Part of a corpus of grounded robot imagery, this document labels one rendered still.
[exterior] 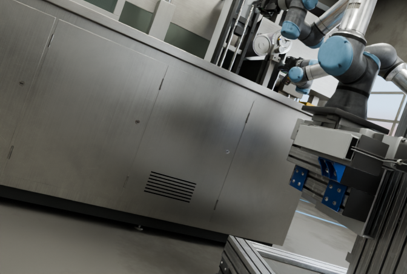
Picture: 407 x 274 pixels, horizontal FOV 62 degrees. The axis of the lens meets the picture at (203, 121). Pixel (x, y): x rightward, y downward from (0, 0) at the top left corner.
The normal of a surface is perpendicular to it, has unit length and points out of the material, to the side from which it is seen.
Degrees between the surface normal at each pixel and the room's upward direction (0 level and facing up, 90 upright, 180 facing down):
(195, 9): 90
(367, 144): 90
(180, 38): 90
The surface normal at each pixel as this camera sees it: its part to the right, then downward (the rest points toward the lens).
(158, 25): 0.37, 0.14
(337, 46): -0.77, -0.14
